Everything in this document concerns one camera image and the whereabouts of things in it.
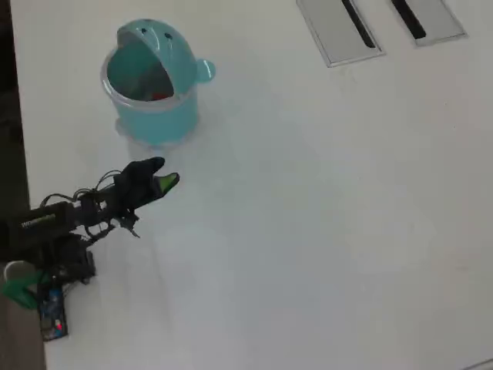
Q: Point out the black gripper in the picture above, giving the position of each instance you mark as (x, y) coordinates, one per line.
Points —
(135, 190)

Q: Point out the red lego block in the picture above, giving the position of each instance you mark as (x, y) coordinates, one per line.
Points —
(159, 95)

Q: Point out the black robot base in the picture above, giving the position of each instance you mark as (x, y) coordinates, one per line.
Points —
(75, 262)

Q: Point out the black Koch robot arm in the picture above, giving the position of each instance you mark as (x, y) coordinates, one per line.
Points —
(46, 227)

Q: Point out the teal whale-shaped bin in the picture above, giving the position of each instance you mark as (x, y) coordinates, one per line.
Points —
(165, 119)

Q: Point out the blue controller circuit board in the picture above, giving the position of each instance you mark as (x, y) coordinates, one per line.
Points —
(54, 316)

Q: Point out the green table clamp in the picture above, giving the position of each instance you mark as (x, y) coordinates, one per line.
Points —
(19, 291)

